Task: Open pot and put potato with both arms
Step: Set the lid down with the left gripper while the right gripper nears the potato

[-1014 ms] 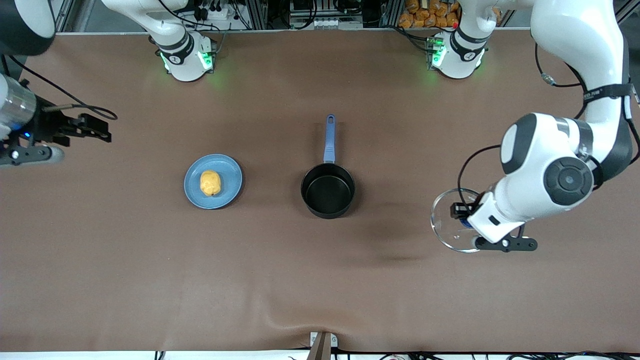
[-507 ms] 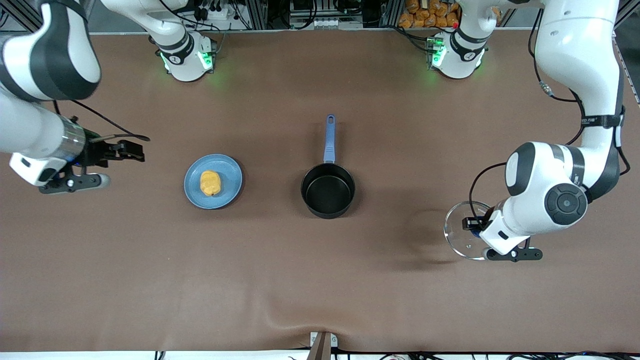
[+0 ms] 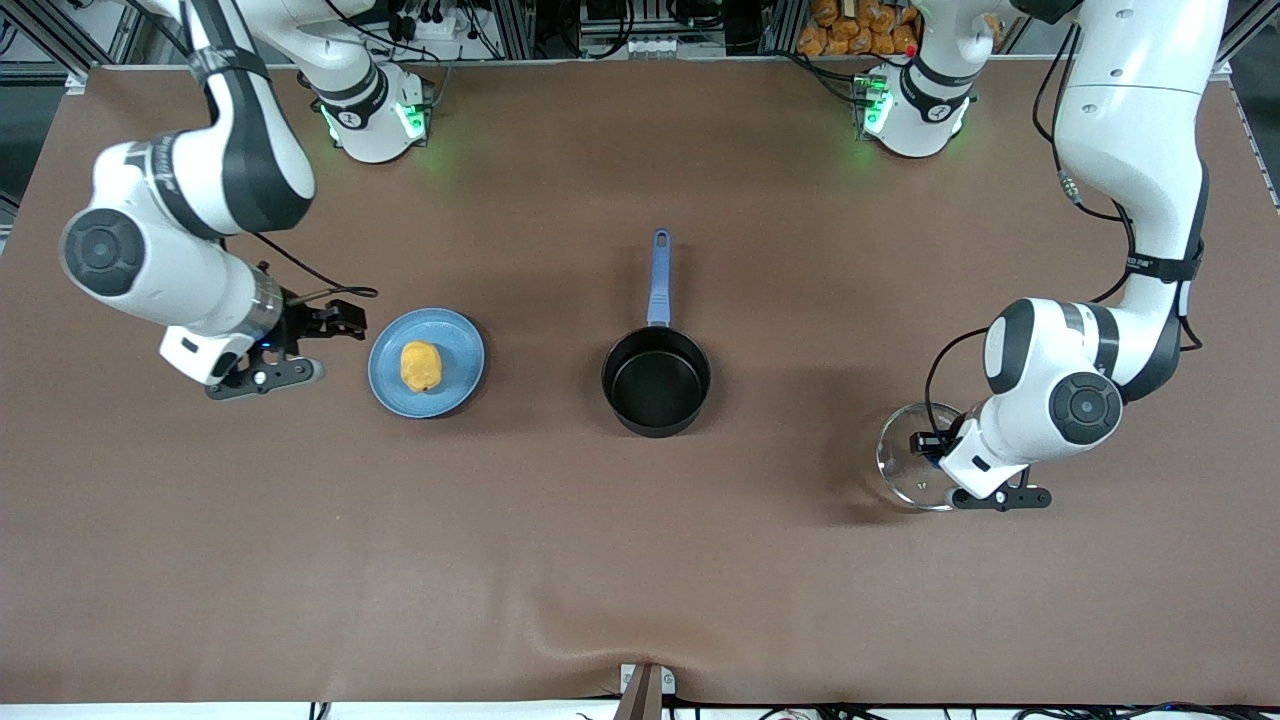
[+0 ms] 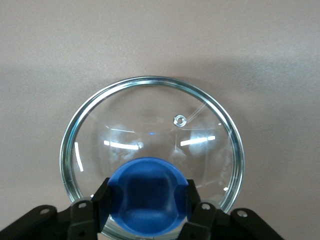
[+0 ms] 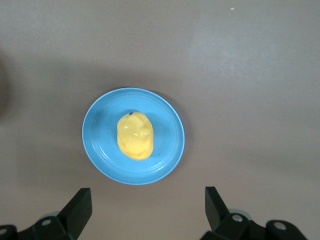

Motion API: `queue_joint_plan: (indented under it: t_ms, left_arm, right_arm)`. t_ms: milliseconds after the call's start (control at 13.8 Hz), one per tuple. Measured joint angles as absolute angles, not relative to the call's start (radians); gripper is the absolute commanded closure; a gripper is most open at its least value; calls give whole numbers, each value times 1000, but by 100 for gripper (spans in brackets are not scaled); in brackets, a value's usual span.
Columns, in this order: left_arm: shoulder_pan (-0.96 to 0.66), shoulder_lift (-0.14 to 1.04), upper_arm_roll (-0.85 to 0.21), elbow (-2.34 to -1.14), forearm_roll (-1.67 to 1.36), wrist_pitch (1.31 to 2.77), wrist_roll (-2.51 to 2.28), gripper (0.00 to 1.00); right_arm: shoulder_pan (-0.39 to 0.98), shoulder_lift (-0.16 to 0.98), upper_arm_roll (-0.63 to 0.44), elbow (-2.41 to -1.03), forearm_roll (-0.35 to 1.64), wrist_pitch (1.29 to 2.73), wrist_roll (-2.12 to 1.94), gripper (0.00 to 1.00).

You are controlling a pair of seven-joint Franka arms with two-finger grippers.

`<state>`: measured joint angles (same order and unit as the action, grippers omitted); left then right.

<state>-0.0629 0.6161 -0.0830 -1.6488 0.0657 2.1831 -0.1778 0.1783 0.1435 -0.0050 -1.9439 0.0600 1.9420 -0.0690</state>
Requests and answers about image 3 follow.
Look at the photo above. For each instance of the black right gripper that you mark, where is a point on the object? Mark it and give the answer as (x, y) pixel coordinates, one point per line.
(302, 322)

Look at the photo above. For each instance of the aluminium frame profile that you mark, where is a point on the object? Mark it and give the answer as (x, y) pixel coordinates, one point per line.
(60, 45)
(1245, 30)

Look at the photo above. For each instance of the brown table cover cloth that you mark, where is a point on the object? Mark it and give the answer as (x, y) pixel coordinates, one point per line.
(300, 550)

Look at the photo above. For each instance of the glass lid with blue knob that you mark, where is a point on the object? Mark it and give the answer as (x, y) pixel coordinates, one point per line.
(900, 470)

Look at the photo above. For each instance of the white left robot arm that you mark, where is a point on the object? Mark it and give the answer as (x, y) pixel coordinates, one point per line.
(1130, 130)

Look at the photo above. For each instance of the yellow potato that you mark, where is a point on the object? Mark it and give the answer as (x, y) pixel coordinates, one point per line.
(420, 367)

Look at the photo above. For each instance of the orange packaged snacks pile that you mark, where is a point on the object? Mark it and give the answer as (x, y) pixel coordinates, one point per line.
(860, 30)

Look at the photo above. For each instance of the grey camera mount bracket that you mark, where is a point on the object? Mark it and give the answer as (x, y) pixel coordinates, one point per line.
(640, 695)

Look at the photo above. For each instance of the blue round plate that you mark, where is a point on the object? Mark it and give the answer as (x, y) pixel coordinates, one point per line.
(455, 345)

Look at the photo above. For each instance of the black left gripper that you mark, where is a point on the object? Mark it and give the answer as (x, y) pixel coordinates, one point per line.
(931, 443)

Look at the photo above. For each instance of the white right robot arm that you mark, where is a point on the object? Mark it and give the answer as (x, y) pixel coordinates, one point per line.
(150, 270)

